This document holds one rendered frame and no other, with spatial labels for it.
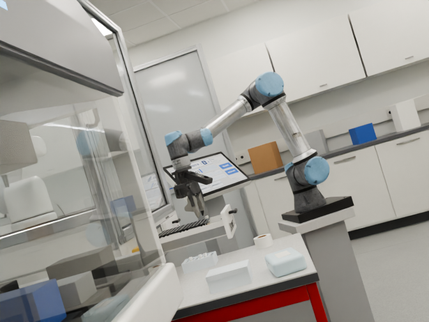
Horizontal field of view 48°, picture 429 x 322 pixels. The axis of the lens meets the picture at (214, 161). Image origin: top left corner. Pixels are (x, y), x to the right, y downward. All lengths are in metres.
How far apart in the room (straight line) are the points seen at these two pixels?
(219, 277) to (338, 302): 0.96
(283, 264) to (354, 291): 0.95
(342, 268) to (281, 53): 3.45
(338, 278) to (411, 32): 3.65
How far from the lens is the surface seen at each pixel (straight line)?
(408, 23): 5.49
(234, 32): 5.81
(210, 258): 1.80
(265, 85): 2.07
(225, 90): 5.36
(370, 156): 4.95
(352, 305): 2.31
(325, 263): 2.23
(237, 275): 1.42
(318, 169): 2.09
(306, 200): 2.23
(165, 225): 2.28
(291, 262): 1.39
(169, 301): 1.16
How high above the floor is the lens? 1.11
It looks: 1 degrees up
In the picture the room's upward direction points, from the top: 17 degrees counter-clockwise
